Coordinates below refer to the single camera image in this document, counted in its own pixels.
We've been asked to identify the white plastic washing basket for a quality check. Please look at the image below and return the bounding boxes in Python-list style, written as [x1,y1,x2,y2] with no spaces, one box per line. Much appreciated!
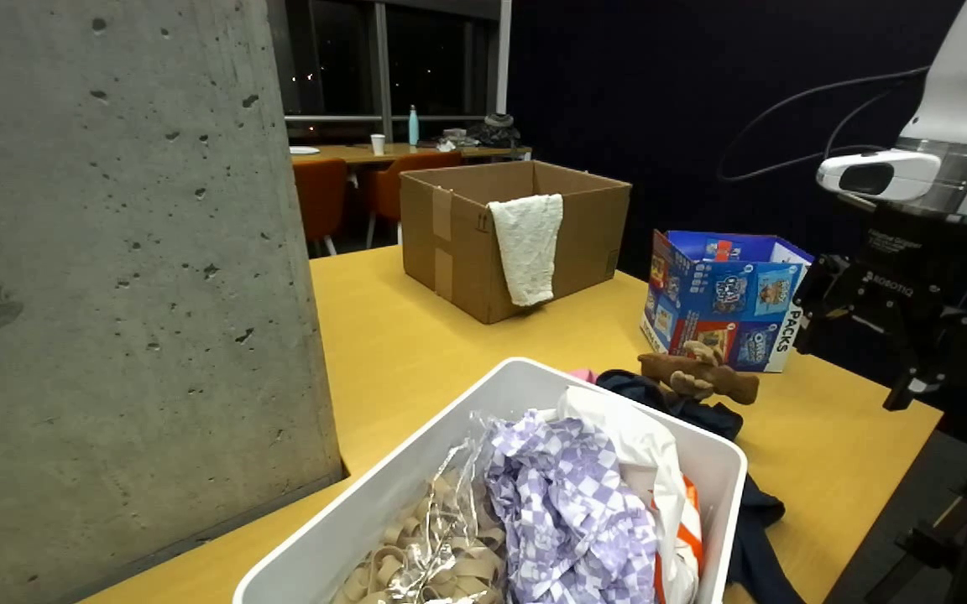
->
[229,356,752,604]

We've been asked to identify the concrete pillar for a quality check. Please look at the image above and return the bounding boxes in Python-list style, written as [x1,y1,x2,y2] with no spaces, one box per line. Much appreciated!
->
[0,0,348,604]

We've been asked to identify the white towel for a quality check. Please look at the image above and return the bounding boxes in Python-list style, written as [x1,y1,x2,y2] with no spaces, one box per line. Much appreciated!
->
[486,192,568,313]

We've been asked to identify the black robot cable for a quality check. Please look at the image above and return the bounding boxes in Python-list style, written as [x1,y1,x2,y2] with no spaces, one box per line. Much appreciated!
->
[714,62,933,188]

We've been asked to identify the silver wrist camera bar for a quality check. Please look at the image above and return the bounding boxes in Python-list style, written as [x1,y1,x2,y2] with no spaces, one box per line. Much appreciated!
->
[815,147,946,209]

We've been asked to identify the purple checkered cloth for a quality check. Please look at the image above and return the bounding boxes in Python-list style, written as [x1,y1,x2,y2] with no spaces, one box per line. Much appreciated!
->
[481,395,665,604]

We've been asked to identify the white window frame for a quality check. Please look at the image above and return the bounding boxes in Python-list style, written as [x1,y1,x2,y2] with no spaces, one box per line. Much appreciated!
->
[270,0,517,126]

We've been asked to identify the orange fabric item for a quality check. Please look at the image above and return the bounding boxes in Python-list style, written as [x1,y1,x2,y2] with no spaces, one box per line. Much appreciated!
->
[649,479,712,604]

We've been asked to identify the blue printed cardboard box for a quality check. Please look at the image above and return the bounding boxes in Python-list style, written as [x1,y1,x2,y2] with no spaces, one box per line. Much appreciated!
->
[639,224,819,375]

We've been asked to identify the brown cardboard box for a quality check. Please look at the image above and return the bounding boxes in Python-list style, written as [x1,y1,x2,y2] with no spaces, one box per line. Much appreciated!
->
[397,158,633,327]

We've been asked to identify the brown plush toy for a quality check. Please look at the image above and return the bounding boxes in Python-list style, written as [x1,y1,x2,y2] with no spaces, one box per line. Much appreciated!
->
[633,337,762,409]

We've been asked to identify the grey bag pile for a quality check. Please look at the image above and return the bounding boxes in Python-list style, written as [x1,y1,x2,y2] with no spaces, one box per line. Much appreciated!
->
[435,110,527,152]

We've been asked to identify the crumpled tan plastic bag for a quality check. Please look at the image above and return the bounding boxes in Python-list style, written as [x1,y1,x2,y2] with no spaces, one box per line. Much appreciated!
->
[328,438,511,604]

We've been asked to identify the white cloth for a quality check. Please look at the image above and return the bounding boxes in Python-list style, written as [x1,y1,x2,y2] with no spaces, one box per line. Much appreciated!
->
[564,378,705,604]

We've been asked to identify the orange chair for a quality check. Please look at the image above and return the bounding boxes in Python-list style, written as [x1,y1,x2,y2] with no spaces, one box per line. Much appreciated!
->
[361,152,462,247]
[291,158,352,257]

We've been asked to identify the navy blue cloth garment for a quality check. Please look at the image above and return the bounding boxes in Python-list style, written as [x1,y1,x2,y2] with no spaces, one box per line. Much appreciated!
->
[595,365,805,604]

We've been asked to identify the long wooden desk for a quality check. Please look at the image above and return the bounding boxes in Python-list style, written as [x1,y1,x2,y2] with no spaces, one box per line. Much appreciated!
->
[284,139,533,172]

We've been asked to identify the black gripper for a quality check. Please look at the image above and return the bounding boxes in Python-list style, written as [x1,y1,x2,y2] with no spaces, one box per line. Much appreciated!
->
[797,202,967,411]

